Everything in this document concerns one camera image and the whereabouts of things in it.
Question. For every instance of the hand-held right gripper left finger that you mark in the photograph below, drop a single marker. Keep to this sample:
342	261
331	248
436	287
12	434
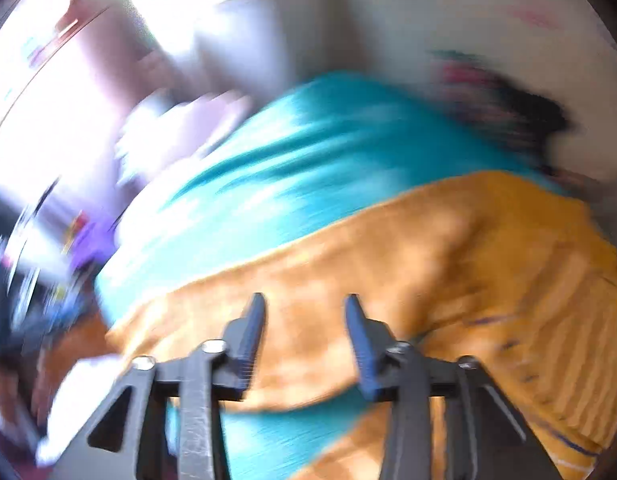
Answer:
252	332

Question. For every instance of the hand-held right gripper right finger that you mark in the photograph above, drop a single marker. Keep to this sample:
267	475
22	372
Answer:
357	335

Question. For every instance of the yellow striped garment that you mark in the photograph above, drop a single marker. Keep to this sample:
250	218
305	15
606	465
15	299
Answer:
438	260

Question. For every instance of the teal star printed blanket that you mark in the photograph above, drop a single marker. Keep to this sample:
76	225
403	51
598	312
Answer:
313	160

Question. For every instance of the white cloth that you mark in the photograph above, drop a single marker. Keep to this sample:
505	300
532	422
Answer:
83	400

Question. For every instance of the purple object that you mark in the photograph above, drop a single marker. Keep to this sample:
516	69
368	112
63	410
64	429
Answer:
93	242

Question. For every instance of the pink cushion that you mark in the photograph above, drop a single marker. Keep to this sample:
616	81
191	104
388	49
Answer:
188	125

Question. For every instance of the figure and flowers printed pillow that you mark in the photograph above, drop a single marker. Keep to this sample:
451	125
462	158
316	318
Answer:
488	85

